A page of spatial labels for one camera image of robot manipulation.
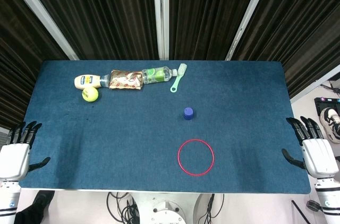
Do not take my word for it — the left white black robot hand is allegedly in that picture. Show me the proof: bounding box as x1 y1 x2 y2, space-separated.
0 120 51 182

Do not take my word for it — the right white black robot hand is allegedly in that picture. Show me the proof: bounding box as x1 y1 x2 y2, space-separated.
281 116 340 178

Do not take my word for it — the thin red ring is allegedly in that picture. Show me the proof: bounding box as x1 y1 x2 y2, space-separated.
177 139 215 177

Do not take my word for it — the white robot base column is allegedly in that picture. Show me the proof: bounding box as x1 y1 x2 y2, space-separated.
138 193 211 224

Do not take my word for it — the white black sneaker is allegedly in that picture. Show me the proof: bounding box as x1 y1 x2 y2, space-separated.
319 107 340 144

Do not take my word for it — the black caster wheel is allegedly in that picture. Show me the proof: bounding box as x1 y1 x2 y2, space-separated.
305 200 322 212

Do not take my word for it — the black device with coloured buttons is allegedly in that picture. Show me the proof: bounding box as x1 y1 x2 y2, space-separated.
314 97 340 116

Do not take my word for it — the yellow tennis ball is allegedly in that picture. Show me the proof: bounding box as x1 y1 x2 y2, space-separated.
81 87 99 102

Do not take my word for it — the dark brown pleated curtain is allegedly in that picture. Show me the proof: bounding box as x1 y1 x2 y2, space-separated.
0 0 70 130
20 0 160 61
233 0 340 100
168 0 264 61

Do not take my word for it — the mayonnaise squeeze bottle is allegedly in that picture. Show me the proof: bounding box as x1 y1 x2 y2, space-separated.
74 74 111 90

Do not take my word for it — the blue felt table cover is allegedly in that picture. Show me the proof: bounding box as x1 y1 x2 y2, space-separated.
19 60 311 194

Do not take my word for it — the purple cylinder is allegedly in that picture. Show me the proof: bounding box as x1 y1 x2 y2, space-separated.
183 106 194 121

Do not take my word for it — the light green brush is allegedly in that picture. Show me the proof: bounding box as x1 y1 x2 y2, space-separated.
169 63 188 93

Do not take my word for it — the clear green label water bottle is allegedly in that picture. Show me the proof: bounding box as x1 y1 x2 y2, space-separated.
141 66 178 85

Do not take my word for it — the white metal frame post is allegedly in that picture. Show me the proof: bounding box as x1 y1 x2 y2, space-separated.
225 0 279 62
289 71 340 104
2 0 80 61
151 0 171 61

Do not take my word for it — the black cable bundle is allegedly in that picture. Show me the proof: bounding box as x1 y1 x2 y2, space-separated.
106 192 142 224

